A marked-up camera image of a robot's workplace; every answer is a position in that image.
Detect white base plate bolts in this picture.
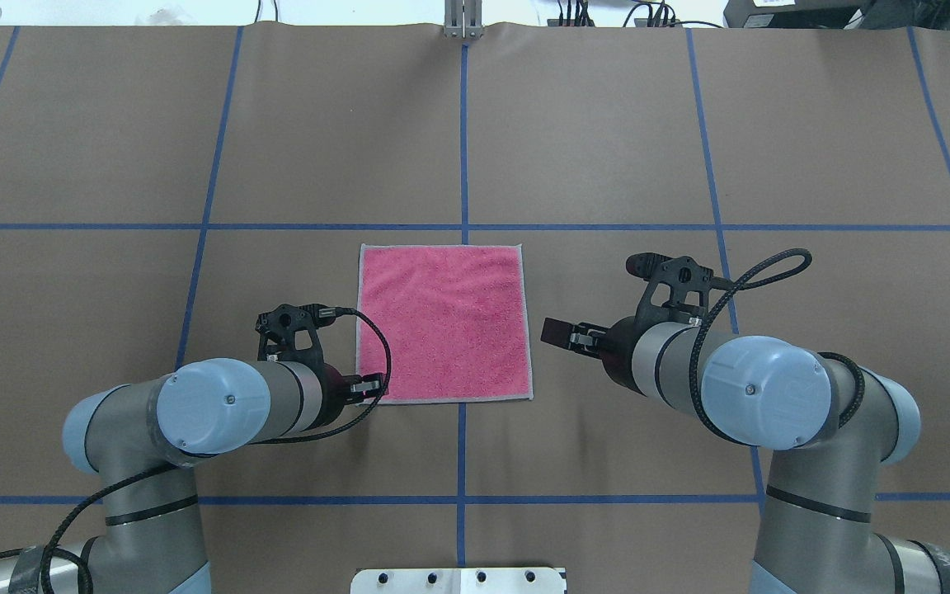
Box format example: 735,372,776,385
350,567,569,593

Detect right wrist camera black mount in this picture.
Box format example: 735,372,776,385
625,252,734,330

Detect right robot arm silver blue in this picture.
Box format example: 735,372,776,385
540,318,950,593

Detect pink towel white edging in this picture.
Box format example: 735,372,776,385
357,244,533,405

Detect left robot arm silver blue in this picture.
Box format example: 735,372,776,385
10,358,392,593

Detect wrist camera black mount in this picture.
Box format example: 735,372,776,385
254,304,340,368
625,252,734,330

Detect black box white label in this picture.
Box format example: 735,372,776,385
722,1,864,30

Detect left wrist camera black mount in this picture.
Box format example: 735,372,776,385
254,304,340,368

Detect right black camera cable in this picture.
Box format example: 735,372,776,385
688,247,866,446

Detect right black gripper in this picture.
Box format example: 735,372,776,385
540,318,649,389

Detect aluminium frame post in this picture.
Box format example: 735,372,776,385
442,0,485,40

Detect black camera cable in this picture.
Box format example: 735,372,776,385
688,247,866,446
0,307,393,594

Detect left black camera cable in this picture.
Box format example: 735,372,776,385
0,307,393,594

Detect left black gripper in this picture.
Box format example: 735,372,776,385
320,367,386,426

